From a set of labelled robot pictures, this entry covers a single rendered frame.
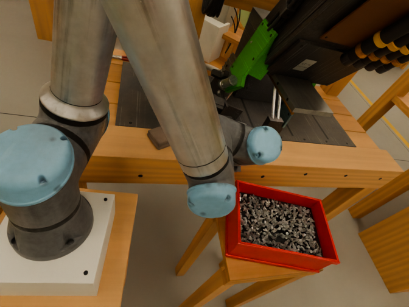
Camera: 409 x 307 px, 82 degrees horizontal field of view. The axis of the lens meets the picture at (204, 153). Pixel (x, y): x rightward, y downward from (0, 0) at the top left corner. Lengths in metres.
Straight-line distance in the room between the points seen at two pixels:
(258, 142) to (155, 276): 1.22
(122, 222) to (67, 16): 0.51
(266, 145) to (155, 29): 0.31
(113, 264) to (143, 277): 0.88
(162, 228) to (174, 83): 1.45
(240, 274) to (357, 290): 1.47
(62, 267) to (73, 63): 0.38
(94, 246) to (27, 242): 0.12
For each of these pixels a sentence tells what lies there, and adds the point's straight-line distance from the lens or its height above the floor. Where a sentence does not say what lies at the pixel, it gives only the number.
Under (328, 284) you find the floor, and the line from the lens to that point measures 2.03.
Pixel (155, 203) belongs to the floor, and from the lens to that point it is 1.72.
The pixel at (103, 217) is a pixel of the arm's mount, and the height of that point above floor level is 0.96.
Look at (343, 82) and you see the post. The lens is 1.71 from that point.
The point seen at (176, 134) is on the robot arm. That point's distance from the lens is 0.28.
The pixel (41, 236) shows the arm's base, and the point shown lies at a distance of 0.53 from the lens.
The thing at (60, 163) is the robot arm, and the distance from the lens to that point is 0.41.
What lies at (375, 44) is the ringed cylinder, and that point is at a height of 1.36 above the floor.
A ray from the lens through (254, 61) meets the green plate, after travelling 0.88.
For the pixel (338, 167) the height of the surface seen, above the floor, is 0.90.
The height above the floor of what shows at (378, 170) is 0.90.
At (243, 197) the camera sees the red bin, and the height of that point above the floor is 0.88.
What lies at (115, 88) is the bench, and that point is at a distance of 1.06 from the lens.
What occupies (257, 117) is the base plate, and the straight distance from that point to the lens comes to 1.11.
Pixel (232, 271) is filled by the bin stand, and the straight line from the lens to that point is 0.78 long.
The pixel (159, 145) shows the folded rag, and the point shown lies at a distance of 0.79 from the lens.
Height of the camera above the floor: 1.50
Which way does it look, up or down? 46 degrees down
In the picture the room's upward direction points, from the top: 23 degrees clockwise
